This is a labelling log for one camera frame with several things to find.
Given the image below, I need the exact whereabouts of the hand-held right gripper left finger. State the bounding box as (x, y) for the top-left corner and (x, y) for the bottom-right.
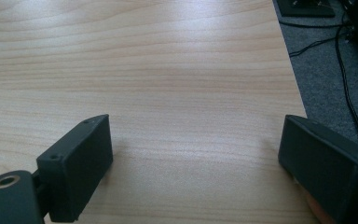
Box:
(36, 114), (114, 223)

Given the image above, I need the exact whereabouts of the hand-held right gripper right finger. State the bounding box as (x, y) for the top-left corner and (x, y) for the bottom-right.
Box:
(277, 114), (358, 224)

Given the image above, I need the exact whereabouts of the long black floor cable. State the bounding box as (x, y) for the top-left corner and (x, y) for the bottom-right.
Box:
(335, 23), (358, 148)

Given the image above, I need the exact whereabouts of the black stand base plate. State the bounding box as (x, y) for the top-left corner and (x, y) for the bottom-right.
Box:
(275, 0), (336, 18)

